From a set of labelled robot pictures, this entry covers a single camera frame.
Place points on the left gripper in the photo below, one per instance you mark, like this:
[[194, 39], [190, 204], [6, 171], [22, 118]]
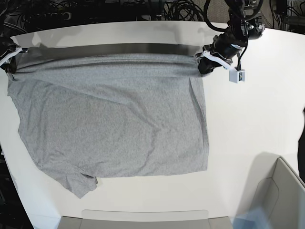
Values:
[[221, 53]]

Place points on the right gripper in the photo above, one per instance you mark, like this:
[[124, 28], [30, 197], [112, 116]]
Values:
[[8, 57]]

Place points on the grey T-shirt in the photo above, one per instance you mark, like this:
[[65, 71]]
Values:
[[108, 116]]

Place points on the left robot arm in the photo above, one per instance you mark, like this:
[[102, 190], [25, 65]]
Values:
[[245, 24]]

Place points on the grey bin right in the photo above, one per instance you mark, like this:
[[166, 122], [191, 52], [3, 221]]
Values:
[[283, 201]]

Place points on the blue translucent object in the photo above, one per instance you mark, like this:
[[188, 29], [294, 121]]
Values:
[[253, 219]]

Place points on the grey tray bottom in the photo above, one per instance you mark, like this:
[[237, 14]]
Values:
[[95, 219]]

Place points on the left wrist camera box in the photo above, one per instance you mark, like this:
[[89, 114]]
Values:
[[236, 76]]

